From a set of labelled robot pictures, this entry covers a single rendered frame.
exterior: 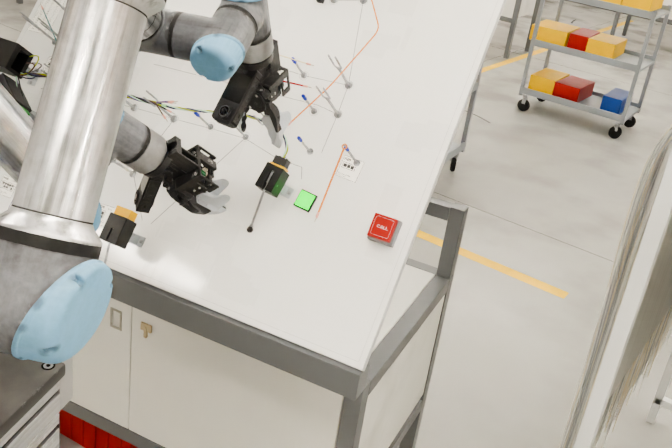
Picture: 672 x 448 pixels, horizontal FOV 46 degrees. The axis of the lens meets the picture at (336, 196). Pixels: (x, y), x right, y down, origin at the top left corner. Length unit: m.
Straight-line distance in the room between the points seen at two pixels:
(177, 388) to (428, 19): 1.03
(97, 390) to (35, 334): 1.29
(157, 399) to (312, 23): 0.97
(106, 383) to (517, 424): 1.54
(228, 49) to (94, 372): 1.10
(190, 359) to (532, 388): 1.68
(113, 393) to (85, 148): 1.30
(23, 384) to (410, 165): 0.93
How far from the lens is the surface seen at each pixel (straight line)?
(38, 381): 1.06
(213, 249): 1.75
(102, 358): 2.06
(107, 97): 0.88
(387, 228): 1.61
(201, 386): 1.90
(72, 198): 0.87
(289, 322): 1.65
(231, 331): 1.71
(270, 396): 1.80
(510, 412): 3.06
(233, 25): 1.28
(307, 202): 1.69
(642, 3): 6.31
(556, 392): 3.24
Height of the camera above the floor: 1.82
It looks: 24 degrees down
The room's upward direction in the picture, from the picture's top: 8 degrees clockwise
